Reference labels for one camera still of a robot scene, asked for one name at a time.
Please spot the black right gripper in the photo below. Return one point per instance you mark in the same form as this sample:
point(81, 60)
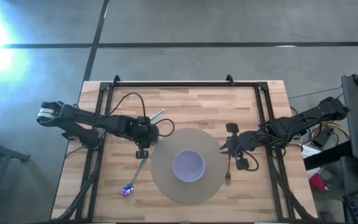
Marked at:
point(249, 141)

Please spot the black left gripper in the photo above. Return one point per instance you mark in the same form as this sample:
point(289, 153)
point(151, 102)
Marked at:
point(132, 129)

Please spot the black fork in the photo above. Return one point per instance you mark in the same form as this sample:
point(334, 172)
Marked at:
point(227, 179)

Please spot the lilac bowl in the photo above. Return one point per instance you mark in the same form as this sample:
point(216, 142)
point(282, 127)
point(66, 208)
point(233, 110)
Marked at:
point(188, 166)

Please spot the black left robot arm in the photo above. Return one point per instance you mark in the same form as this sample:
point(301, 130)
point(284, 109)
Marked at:
point(104, 119)

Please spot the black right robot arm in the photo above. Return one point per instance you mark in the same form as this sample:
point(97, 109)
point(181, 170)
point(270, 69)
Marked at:
point(306, 119)

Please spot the round grey placemat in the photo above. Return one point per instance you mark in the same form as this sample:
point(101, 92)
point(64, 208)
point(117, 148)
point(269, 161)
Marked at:
point(163, 180)

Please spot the iridescent purple metal spoon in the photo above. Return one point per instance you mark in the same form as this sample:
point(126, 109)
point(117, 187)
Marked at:
point(127, 189)

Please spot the white box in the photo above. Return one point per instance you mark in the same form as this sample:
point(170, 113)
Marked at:
point(309, 151)

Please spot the black power device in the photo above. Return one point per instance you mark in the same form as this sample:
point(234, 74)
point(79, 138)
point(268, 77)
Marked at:
point(322, 138)

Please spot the red object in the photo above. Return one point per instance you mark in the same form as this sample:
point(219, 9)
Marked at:
point(317, 182)

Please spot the black desk beam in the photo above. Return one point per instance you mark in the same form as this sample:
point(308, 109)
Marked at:
point(328, 155)

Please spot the black metal rig frame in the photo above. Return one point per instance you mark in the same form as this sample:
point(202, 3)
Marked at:
point(185, 84)

